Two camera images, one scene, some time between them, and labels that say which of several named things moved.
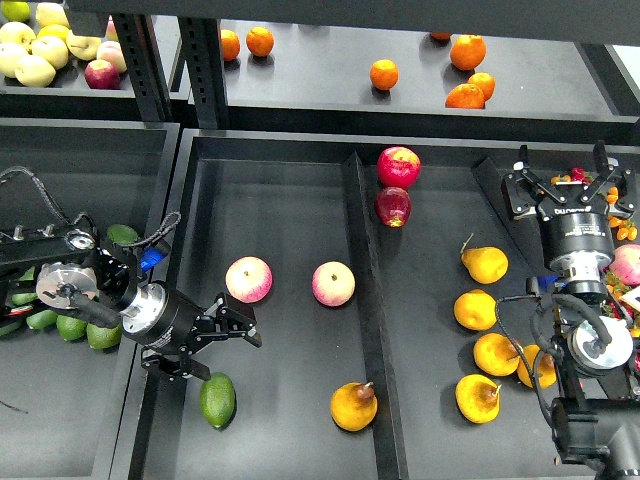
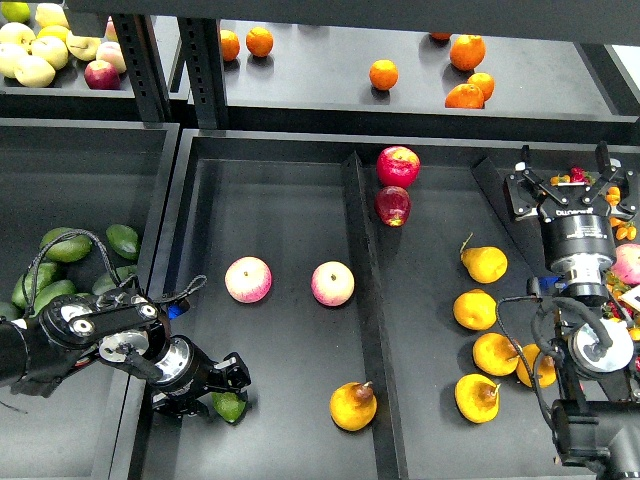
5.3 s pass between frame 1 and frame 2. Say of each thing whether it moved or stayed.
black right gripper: stayed
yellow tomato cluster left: stayed
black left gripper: moved
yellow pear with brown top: stayed
